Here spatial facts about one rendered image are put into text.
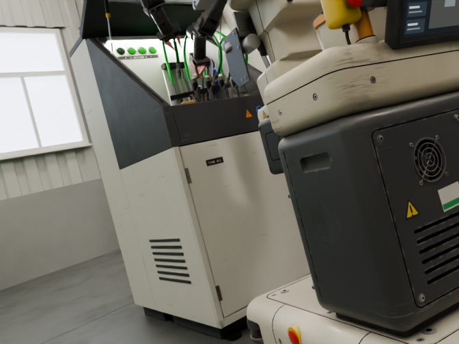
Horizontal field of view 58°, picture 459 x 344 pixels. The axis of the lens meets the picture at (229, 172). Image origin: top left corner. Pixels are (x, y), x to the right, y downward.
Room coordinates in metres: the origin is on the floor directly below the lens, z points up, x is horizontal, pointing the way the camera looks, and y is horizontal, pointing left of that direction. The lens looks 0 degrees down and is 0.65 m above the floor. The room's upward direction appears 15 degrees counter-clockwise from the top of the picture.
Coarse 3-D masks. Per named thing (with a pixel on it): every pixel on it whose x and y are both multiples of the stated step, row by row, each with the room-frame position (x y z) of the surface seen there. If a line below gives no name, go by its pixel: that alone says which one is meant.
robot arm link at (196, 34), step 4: (196, 32) 1.84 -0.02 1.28; (200, 32) 1.85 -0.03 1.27; (196, 36) 1.82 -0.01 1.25; (200, 36) 1.82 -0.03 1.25; (204, 36) 1.83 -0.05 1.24; (196, 40) 1.83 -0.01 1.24; (200, 40) 1.82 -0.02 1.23; (204, 40) 1.83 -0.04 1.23; (196, 44) 1.84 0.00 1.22; (200, 44) 1.84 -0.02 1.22; (204, 44) 1.85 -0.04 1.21
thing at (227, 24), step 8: (224, 8) 2.31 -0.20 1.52; (224, 16) 2.28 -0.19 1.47; (232, 16) 2.32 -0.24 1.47; (224, 24) 2.29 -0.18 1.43; (232, 24) 2.29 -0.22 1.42; (224, 32) 2.30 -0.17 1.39; (320, 40) 2.65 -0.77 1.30; (256, 48) 2.31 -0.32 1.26; (248, 56) 2.26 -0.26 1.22; (256, 56) 2.29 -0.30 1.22; (256, 64) 2.27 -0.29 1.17
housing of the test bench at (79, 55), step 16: (80, 48) 2.14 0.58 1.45; (80, 64) 2.19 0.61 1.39; (80, 80) 2.24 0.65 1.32; (96, 96) 2.10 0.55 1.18; (96, 112) 2.15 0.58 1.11; (96, 128) 2.19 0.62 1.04; (96, 144) 2.24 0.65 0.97; (112, 144) 2.07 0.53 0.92; (112, 160) 2.11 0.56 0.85; (112, 176) 2.16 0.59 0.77; (112, 192) 2.21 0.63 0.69; (112, 208) 2.26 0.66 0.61; (128, 208) 2.07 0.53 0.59; (128, 224) 2.12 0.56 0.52; (128, 240) 2.16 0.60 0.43; (128, 256) 2.21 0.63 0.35; (128, 272) 2.26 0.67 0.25; (144, 272) 2.09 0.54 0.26; (144, 288) 2.13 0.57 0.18; (144, 304) 2.18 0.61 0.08
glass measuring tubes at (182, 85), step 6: (162, 66) 2.23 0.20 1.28; (174, 66) 2.24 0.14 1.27; (180, 66) 2.26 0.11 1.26; (174, 72) 2.24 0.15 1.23; (168, 78) 2.23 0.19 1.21; (174, 78) 2.24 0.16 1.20; (186, 78) 2.28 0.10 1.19; (168, 84) 2.24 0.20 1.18; (174, 84) 2.26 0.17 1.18; (180, 84) 2.28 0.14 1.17; (186, 84) 2.29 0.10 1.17; (168, 90) 2.23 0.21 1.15; (180, 90) 2.27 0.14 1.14; (186, 90) 2.30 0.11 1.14; (174, 102) 2.23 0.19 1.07; (180, 102) 2.25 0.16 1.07
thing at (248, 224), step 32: (192, 160) 1.63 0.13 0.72; (224, 160) 1.72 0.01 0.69; (256, 160) 1.82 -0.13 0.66; (192, 192) 1.61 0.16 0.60; (224, 192) 1.70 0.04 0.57; (256, 192) 1.79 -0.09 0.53; (288, 192) 1.90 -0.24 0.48; (224, 224) 1.68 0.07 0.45; (256, 224) 1.77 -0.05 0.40; (288, 224) 1.87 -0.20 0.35; (224, 256) 1.65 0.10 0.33; (256, 256) 1.74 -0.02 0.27; (288, 256) 1.84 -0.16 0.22; (224, 288) 1.63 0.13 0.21; (256, 288) 1.72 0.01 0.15
